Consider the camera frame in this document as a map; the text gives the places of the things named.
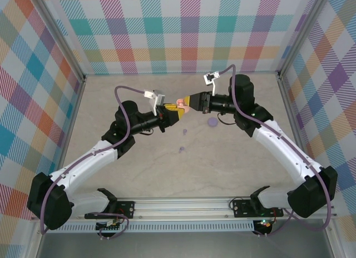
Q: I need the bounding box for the black right circuit board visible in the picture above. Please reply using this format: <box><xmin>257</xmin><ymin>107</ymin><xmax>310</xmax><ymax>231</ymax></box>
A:
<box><xmin>254</xmin><ymin>219</ymin><xmax>273</xmax><ymax>230</ymax></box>

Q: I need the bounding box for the black left circuit board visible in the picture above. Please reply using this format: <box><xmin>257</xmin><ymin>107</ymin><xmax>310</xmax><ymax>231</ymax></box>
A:
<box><xmin>96</xmin><ymin>220</ymin><xmax>123</xmax><ymax>232</ymax></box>

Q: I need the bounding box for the white slotted cable duct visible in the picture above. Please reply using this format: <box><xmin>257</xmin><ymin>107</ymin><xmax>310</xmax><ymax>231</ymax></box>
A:
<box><xmin>44</xmin><ymin>220</ymin><xmax>255</xmax><ymax>233</ymax></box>

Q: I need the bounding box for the aluminium right side rail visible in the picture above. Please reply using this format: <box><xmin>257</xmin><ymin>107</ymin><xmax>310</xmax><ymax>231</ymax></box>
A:
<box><xmin>276</xmin><ymin>71</ymin><xmax>308</xmax><ymax>158</ymax></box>

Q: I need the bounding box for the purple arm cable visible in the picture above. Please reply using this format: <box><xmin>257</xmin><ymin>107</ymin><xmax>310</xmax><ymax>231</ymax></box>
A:
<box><xmin>219</xmin><ymin>64</ymin><xmax>334</xmax><ymax>239</ymax></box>
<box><xmin>39</xmin><ymin>85</ymin><xmax>130</xmax><ymax>241</ymax></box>

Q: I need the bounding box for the pink earbud charging case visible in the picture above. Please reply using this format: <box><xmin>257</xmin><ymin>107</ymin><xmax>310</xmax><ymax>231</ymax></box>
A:
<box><xmin>176</xmin><ymin>98</ymin><xmax>193</xmax><ymax>113</ymax></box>

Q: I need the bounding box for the aluminium right upright post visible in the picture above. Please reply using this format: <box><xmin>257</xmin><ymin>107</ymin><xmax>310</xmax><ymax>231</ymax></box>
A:
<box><xmin>276</xmin><ymin>0</ymin><xmax>333</xmax><ymax>81</ymax></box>

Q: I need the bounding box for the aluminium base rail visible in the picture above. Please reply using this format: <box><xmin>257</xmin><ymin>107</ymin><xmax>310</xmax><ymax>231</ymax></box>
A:
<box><xmin>30</xmin><ymin>198</ymin><xmax>339</xmax><ymax>221</ymax></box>

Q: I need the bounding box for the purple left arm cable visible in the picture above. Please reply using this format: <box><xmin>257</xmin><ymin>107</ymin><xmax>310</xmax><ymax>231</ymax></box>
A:
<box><xmin>39</xmin><ymin>85</ymin><xmax>130</xmax><ymax>241</ymax></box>

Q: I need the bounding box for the aluminium left side rail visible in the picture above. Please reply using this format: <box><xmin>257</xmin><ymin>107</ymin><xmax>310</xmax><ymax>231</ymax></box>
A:
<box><xmin>55</xmin><ymin>76</ymin><xmax>87</xmax><ymax>173</ymax></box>

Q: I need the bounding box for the aluminium upright post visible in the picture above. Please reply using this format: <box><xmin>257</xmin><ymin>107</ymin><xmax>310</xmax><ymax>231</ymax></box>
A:
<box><xmin>29</xmin><ymin>0</ymin><xmax>87</xmax><ymax>85</ymax></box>
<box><xmin>276</xmin><ymin>0</ymin><xmax>333</xmax><ymax>81</ymax></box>

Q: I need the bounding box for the aluminium left upright post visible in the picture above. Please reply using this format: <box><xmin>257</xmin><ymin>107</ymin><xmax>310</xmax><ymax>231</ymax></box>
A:
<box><xmin>29</xmin><ymin>0</ymin><xmax>87</xmax><ymax>85</ymax></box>

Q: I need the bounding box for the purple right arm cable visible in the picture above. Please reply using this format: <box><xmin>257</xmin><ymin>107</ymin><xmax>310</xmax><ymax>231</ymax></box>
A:
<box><xmin>219</xmin><ymin>64</ymin><xmax>334</xmax><ymax>239</ymax></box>

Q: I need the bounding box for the black circuit board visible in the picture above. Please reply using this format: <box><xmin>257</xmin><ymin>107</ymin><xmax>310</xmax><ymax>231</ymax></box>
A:
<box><xmin>254</xmin><ymin>219</ymin><xmax>273</xmax><ymax>230</ymax></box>
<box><xmin>96</xmin><ymin>220</ymin><xmax>123</xmax><ymax>232</ymax></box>

